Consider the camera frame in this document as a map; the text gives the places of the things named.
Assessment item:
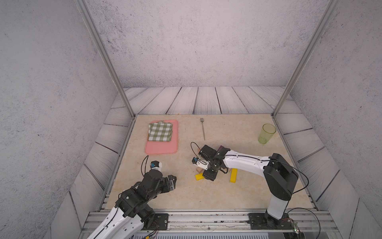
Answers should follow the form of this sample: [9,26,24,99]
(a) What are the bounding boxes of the left aluminium frame post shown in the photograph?
[75,0,135,118]

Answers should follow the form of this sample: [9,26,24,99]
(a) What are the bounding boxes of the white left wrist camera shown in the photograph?
[150,160,162,172]

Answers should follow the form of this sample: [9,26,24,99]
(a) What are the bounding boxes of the right aluminium frame post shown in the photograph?
[271,0,341,119]

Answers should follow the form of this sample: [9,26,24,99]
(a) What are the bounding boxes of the pink plastic tray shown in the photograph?
[145,119,179,155]

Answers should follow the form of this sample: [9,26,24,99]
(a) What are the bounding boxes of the yellow rectangular block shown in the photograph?
[230,168,238,183]
[195,173,204,181]

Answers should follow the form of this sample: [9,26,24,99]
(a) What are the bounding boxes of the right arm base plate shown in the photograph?
[247,212,294,230]

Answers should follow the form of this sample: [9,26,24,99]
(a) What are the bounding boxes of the silver metal fork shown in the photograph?
[200,118,206,140]

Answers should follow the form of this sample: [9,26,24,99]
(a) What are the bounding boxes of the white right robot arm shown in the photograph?
[192,145,299,221]

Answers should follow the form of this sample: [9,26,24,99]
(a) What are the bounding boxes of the natural wood wedge block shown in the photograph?
[196,167,204,174]

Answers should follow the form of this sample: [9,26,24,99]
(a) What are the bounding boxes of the aluminium mounting rail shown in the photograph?
[79,210,342,237]

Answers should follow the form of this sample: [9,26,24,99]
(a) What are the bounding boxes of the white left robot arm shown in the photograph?
[88,169,177,239]

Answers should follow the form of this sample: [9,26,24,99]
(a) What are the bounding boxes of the green white checkered cloth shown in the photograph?
[148,121,173,142]

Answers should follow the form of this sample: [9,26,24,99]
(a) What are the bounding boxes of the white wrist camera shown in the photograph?
[192,157,209,170]
[150,160,162,172]

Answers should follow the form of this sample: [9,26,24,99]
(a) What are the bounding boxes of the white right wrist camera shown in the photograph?
[192,157,209,170]

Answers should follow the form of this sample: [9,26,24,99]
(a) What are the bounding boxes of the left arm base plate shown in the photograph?
[143,213,169,231]

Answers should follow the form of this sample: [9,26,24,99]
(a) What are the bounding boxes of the aluminium frame post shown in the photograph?
[75,0,135,118]
[271,0,341,119]

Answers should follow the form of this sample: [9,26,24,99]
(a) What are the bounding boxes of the green translucent plastic cup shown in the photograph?
[258,123,277,144]

